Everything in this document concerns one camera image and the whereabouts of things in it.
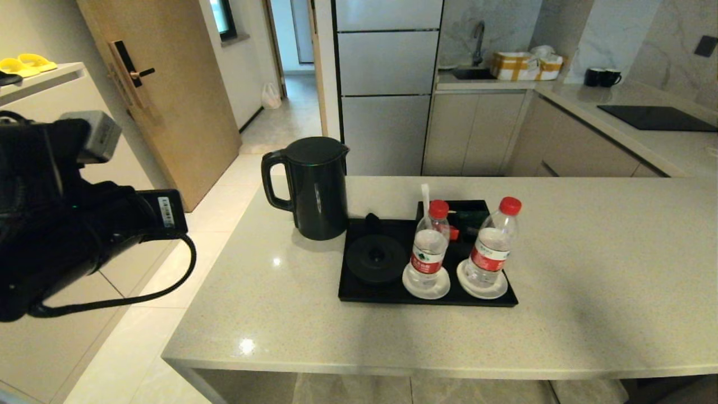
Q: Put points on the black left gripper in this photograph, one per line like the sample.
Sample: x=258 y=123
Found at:
x=160 y=216

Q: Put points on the black electric kettle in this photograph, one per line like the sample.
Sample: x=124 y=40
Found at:
x=320 y=189

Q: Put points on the red cap water bottle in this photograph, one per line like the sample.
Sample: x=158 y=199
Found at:
x=429 y=247
x=492 y=247

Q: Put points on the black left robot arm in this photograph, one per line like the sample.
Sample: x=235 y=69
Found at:
x=45 y=224

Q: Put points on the black power plug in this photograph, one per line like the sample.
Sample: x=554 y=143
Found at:
x=372 y=219

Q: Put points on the black round kettle base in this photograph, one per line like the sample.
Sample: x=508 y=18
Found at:
x=376 y=259

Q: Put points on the red snack packet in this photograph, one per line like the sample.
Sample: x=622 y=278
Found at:
x=454 y=233

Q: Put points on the black box with sachets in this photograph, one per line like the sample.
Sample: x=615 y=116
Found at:
x=477 y=205

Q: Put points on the wooden room door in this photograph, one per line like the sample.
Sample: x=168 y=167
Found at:
x=185 y=112

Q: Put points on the white plastic bag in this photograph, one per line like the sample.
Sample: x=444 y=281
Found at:
x=271 y=96

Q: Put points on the beige tall cabinet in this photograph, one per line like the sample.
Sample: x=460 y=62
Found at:
x=56 y=348

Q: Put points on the yellow slipper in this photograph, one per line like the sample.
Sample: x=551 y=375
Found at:
x=15 y=67
x=38 y=61

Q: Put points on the black item on cabinet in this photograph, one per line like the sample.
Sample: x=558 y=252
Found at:
x=9 y=78

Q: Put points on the dark window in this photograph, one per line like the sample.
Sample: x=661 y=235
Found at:
x=224 y=19

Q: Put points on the narrow wooden door panel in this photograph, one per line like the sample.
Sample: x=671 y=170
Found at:
x=318 y=73

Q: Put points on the black rectangular serving tray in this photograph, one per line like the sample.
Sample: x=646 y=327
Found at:
x=392 y=293

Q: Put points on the white round saucer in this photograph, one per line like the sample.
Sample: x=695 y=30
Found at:
x=500 y=290
x=409 y=287

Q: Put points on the silver refrigerator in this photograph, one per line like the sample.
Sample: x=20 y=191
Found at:
x=384 y=84

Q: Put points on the beige kitchen base cabinets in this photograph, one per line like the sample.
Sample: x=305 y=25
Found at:
x=477 y=133

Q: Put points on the dark kitchen sink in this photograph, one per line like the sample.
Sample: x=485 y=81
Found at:
x=474 y=73

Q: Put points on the chrome kitchen faucet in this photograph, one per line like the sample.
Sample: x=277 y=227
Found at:
x=478 y=43

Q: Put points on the yellow white box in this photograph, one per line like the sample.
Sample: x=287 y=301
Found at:
x=516 y=67

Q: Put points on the white crumpled bag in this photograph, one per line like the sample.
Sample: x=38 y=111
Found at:
x=543 y=51

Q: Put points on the black mug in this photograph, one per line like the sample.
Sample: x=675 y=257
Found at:
x=608 y=77
x=592 y=77

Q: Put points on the black induction cooktop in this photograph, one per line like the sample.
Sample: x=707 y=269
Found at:
x=656 y=118

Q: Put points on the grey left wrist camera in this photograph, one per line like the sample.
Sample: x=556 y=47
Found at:
x=98 y=134

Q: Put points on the black wall socket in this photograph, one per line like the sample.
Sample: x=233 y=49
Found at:
x=705 y=46

